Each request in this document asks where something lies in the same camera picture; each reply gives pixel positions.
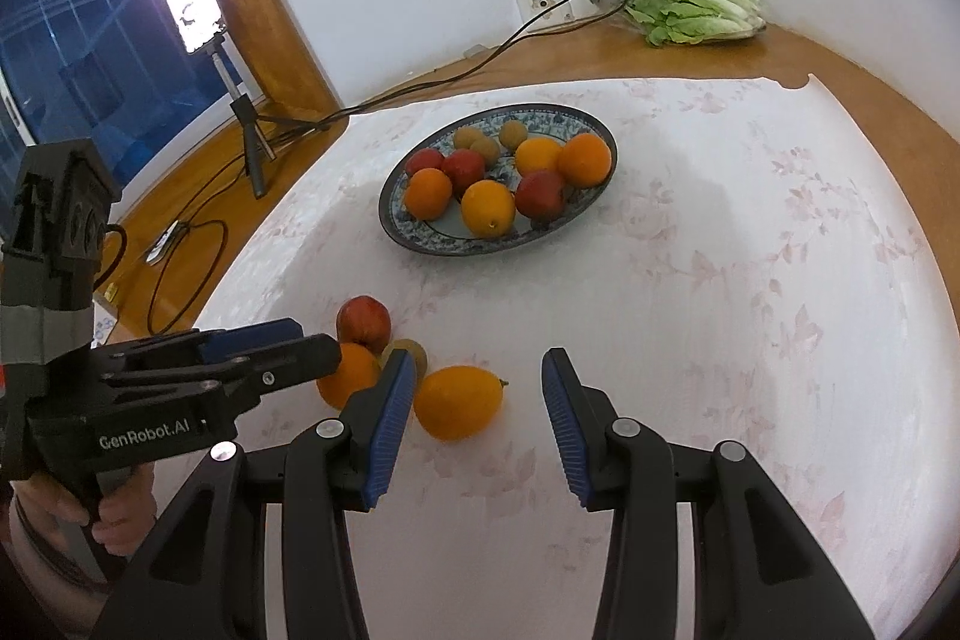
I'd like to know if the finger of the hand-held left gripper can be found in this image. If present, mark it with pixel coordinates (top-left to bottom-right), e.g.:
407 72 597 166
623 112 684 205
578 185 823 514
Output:
97 319 305 372
101 334 342 398

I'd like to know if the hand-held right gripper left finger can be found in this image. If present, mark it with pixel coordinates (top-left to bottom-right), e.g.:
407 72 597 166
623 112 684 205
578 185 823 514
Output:
90 349 418 640

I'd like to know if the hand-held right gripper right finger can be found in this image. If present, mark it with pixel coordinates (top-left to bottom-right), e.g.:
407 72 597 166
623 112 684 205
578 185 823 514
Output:
541 347 875 640

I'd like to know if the orange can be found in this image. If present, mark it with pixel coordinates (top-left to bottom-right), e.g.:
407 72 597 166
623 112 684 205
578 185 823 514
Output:
460 179 517 238
556 133 612 189
413 365 509 441
316 342 382 411
514 137 565 178
403 168 455 221

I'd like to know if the blue white patterned plate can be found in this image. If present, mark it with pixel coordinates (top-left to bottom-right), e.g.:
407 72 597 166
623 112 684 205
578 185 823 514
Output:
377 104 618 256

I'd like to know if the person's left forearm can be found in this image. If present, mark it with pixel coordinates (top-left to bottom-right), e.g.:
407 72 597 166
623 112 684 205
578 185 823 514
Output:
0 497 113 640

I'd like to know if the person's left hand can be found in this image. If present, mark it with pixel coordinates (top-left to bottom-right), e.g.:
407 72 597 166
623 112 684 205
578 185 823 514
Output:
13 462 160 560

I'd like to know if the printed paper box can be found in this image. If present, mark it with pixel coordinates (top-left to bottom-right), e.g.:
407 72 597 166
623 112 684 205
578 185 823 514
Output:
90 284 125 348

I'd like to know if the white floral tablecloth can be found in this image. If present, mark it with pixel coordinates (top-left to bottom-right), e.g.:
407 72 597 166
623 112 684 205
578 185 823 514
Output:
191 74 947 640

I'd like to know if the black tripod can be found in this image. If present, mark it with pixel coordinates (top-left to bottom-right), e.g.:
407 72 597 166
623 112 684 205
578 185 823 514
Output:
210 29 331 200

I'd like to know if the bright lit smartphone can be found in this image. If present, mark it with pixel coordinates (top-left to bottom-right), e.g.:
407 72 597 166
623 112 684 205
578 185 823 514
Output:
160 0 226 55

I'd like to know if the dark window pane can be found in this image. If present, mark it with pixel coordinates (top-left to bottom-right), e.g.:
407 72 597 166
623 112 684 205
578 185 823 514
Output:
0 0 263 221

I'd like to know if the bagged green lettuce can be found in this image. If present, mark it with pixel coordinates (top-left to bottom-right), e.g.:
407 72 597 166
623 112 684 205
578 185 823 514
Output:
624 0 766 47

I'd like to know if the black looped cable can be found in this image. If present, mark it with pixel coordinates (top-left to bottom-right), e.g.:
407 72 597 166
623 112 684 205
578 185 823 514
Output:
146 218 228 330

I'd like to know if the black charger cable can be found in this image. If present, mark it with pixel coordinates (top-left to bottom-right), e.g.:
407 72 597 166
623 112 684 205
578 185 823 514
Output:
172 0 631 236

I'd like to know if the white wall antenna socket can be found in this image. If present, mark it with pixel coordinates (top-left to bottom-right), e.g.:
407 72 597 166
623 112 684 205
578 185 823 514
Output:
514 0 575 35

